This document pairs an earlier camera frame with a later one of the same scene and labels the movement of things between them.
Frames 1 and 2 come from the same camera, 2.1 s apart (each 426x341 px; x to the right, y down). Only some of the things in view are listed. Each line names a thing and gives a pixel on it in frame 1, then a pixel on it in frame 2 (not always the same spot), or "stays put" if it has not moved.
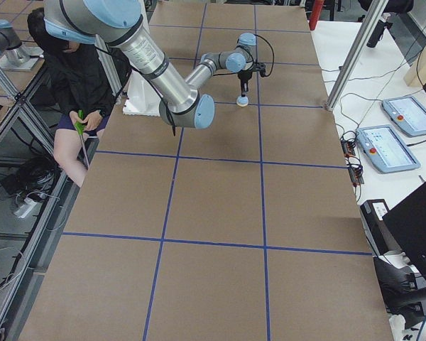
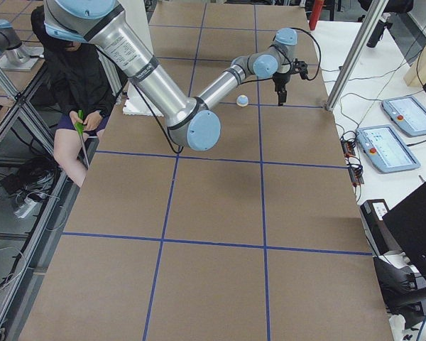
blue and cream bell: x=242 y=101 stays put
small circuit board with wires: x=348 y=141 stays put
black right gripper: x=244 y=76 -> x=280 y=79
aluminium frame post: x=375 y=13 stays put
